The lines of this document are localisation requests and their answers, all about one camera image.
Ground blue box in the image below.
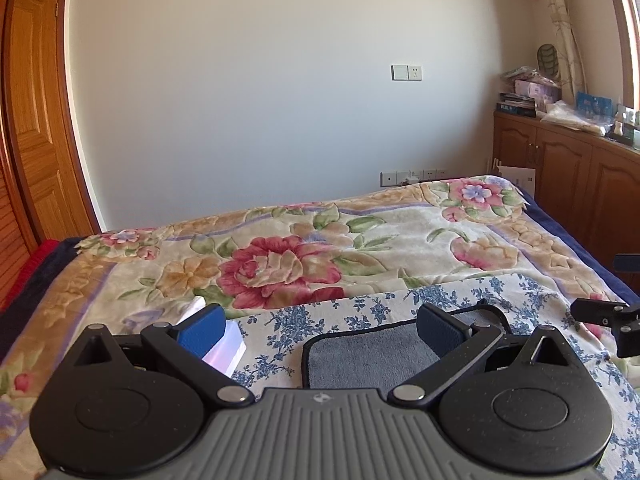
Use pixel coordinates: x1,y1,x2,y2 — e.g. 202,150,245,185
575,91,614,119

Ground navy bed sheet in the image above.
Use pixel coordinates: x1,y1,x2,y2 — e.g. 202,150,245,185
514,184,640,307

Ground white paper bag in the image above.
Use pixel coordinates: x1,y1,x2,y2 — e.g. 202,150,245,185
487,157,537,199

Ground pink box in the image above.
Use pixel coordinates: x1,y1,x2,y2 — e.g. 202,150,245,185
514,79,562,107

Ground dark blue book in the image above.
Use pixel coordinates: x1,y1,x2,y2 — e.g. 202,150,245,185
496,102,537,119

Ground wooden window frame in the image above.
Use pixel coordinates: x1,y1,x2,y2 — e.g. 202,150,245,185
601,0,640,112

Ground green round ornament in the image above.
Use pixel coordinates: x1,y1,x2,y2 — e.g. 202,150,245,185
537,43,562,79

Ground louvred wooden wardrobe door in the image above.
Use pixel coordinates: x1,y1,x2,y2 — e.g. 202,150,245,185
0,150,39,306

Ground dark blue cloth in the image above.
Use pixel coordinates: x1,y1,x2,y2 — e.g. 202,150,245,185
0,236,87,362

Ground floral blanket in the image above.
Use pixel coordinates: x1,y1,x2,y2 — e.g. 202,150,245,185
0,175,632,480

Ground patterned beige curtain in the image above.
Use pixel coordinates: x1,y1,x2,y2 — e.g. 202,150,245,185
529,0,589,97

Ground small white bottles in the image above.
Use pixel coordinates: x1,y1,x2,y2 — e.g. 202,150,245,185
611,102,640,150

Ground wooden cabinet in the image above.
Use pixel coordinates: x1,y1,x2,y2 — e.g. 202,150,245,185
492,109,640,282

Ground grey towel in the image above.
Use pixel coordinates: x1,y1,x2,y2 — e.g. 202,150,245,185
302,304,507,392

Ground row of white wall sockets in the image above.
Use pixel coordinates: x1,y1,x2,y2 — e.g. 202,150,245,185
380,168,449,188

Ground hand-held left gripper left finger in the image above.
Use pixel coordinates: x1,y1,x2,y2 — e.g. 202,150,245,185
74,303,255,409

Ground red cloth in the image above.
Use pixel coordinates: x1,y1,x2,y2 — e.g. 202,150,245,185
0,238,62,312

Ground white plastic bag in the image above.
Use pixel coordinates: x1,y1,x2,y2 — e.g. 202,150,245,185
539,99,615,137

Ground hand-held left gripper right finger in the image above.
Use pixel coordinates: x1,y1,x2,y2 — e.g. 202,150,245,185
387,302,577,407

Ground blue floral white cloth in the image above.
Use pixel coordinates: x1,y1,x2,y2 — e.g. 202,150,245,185
227,272,640,480

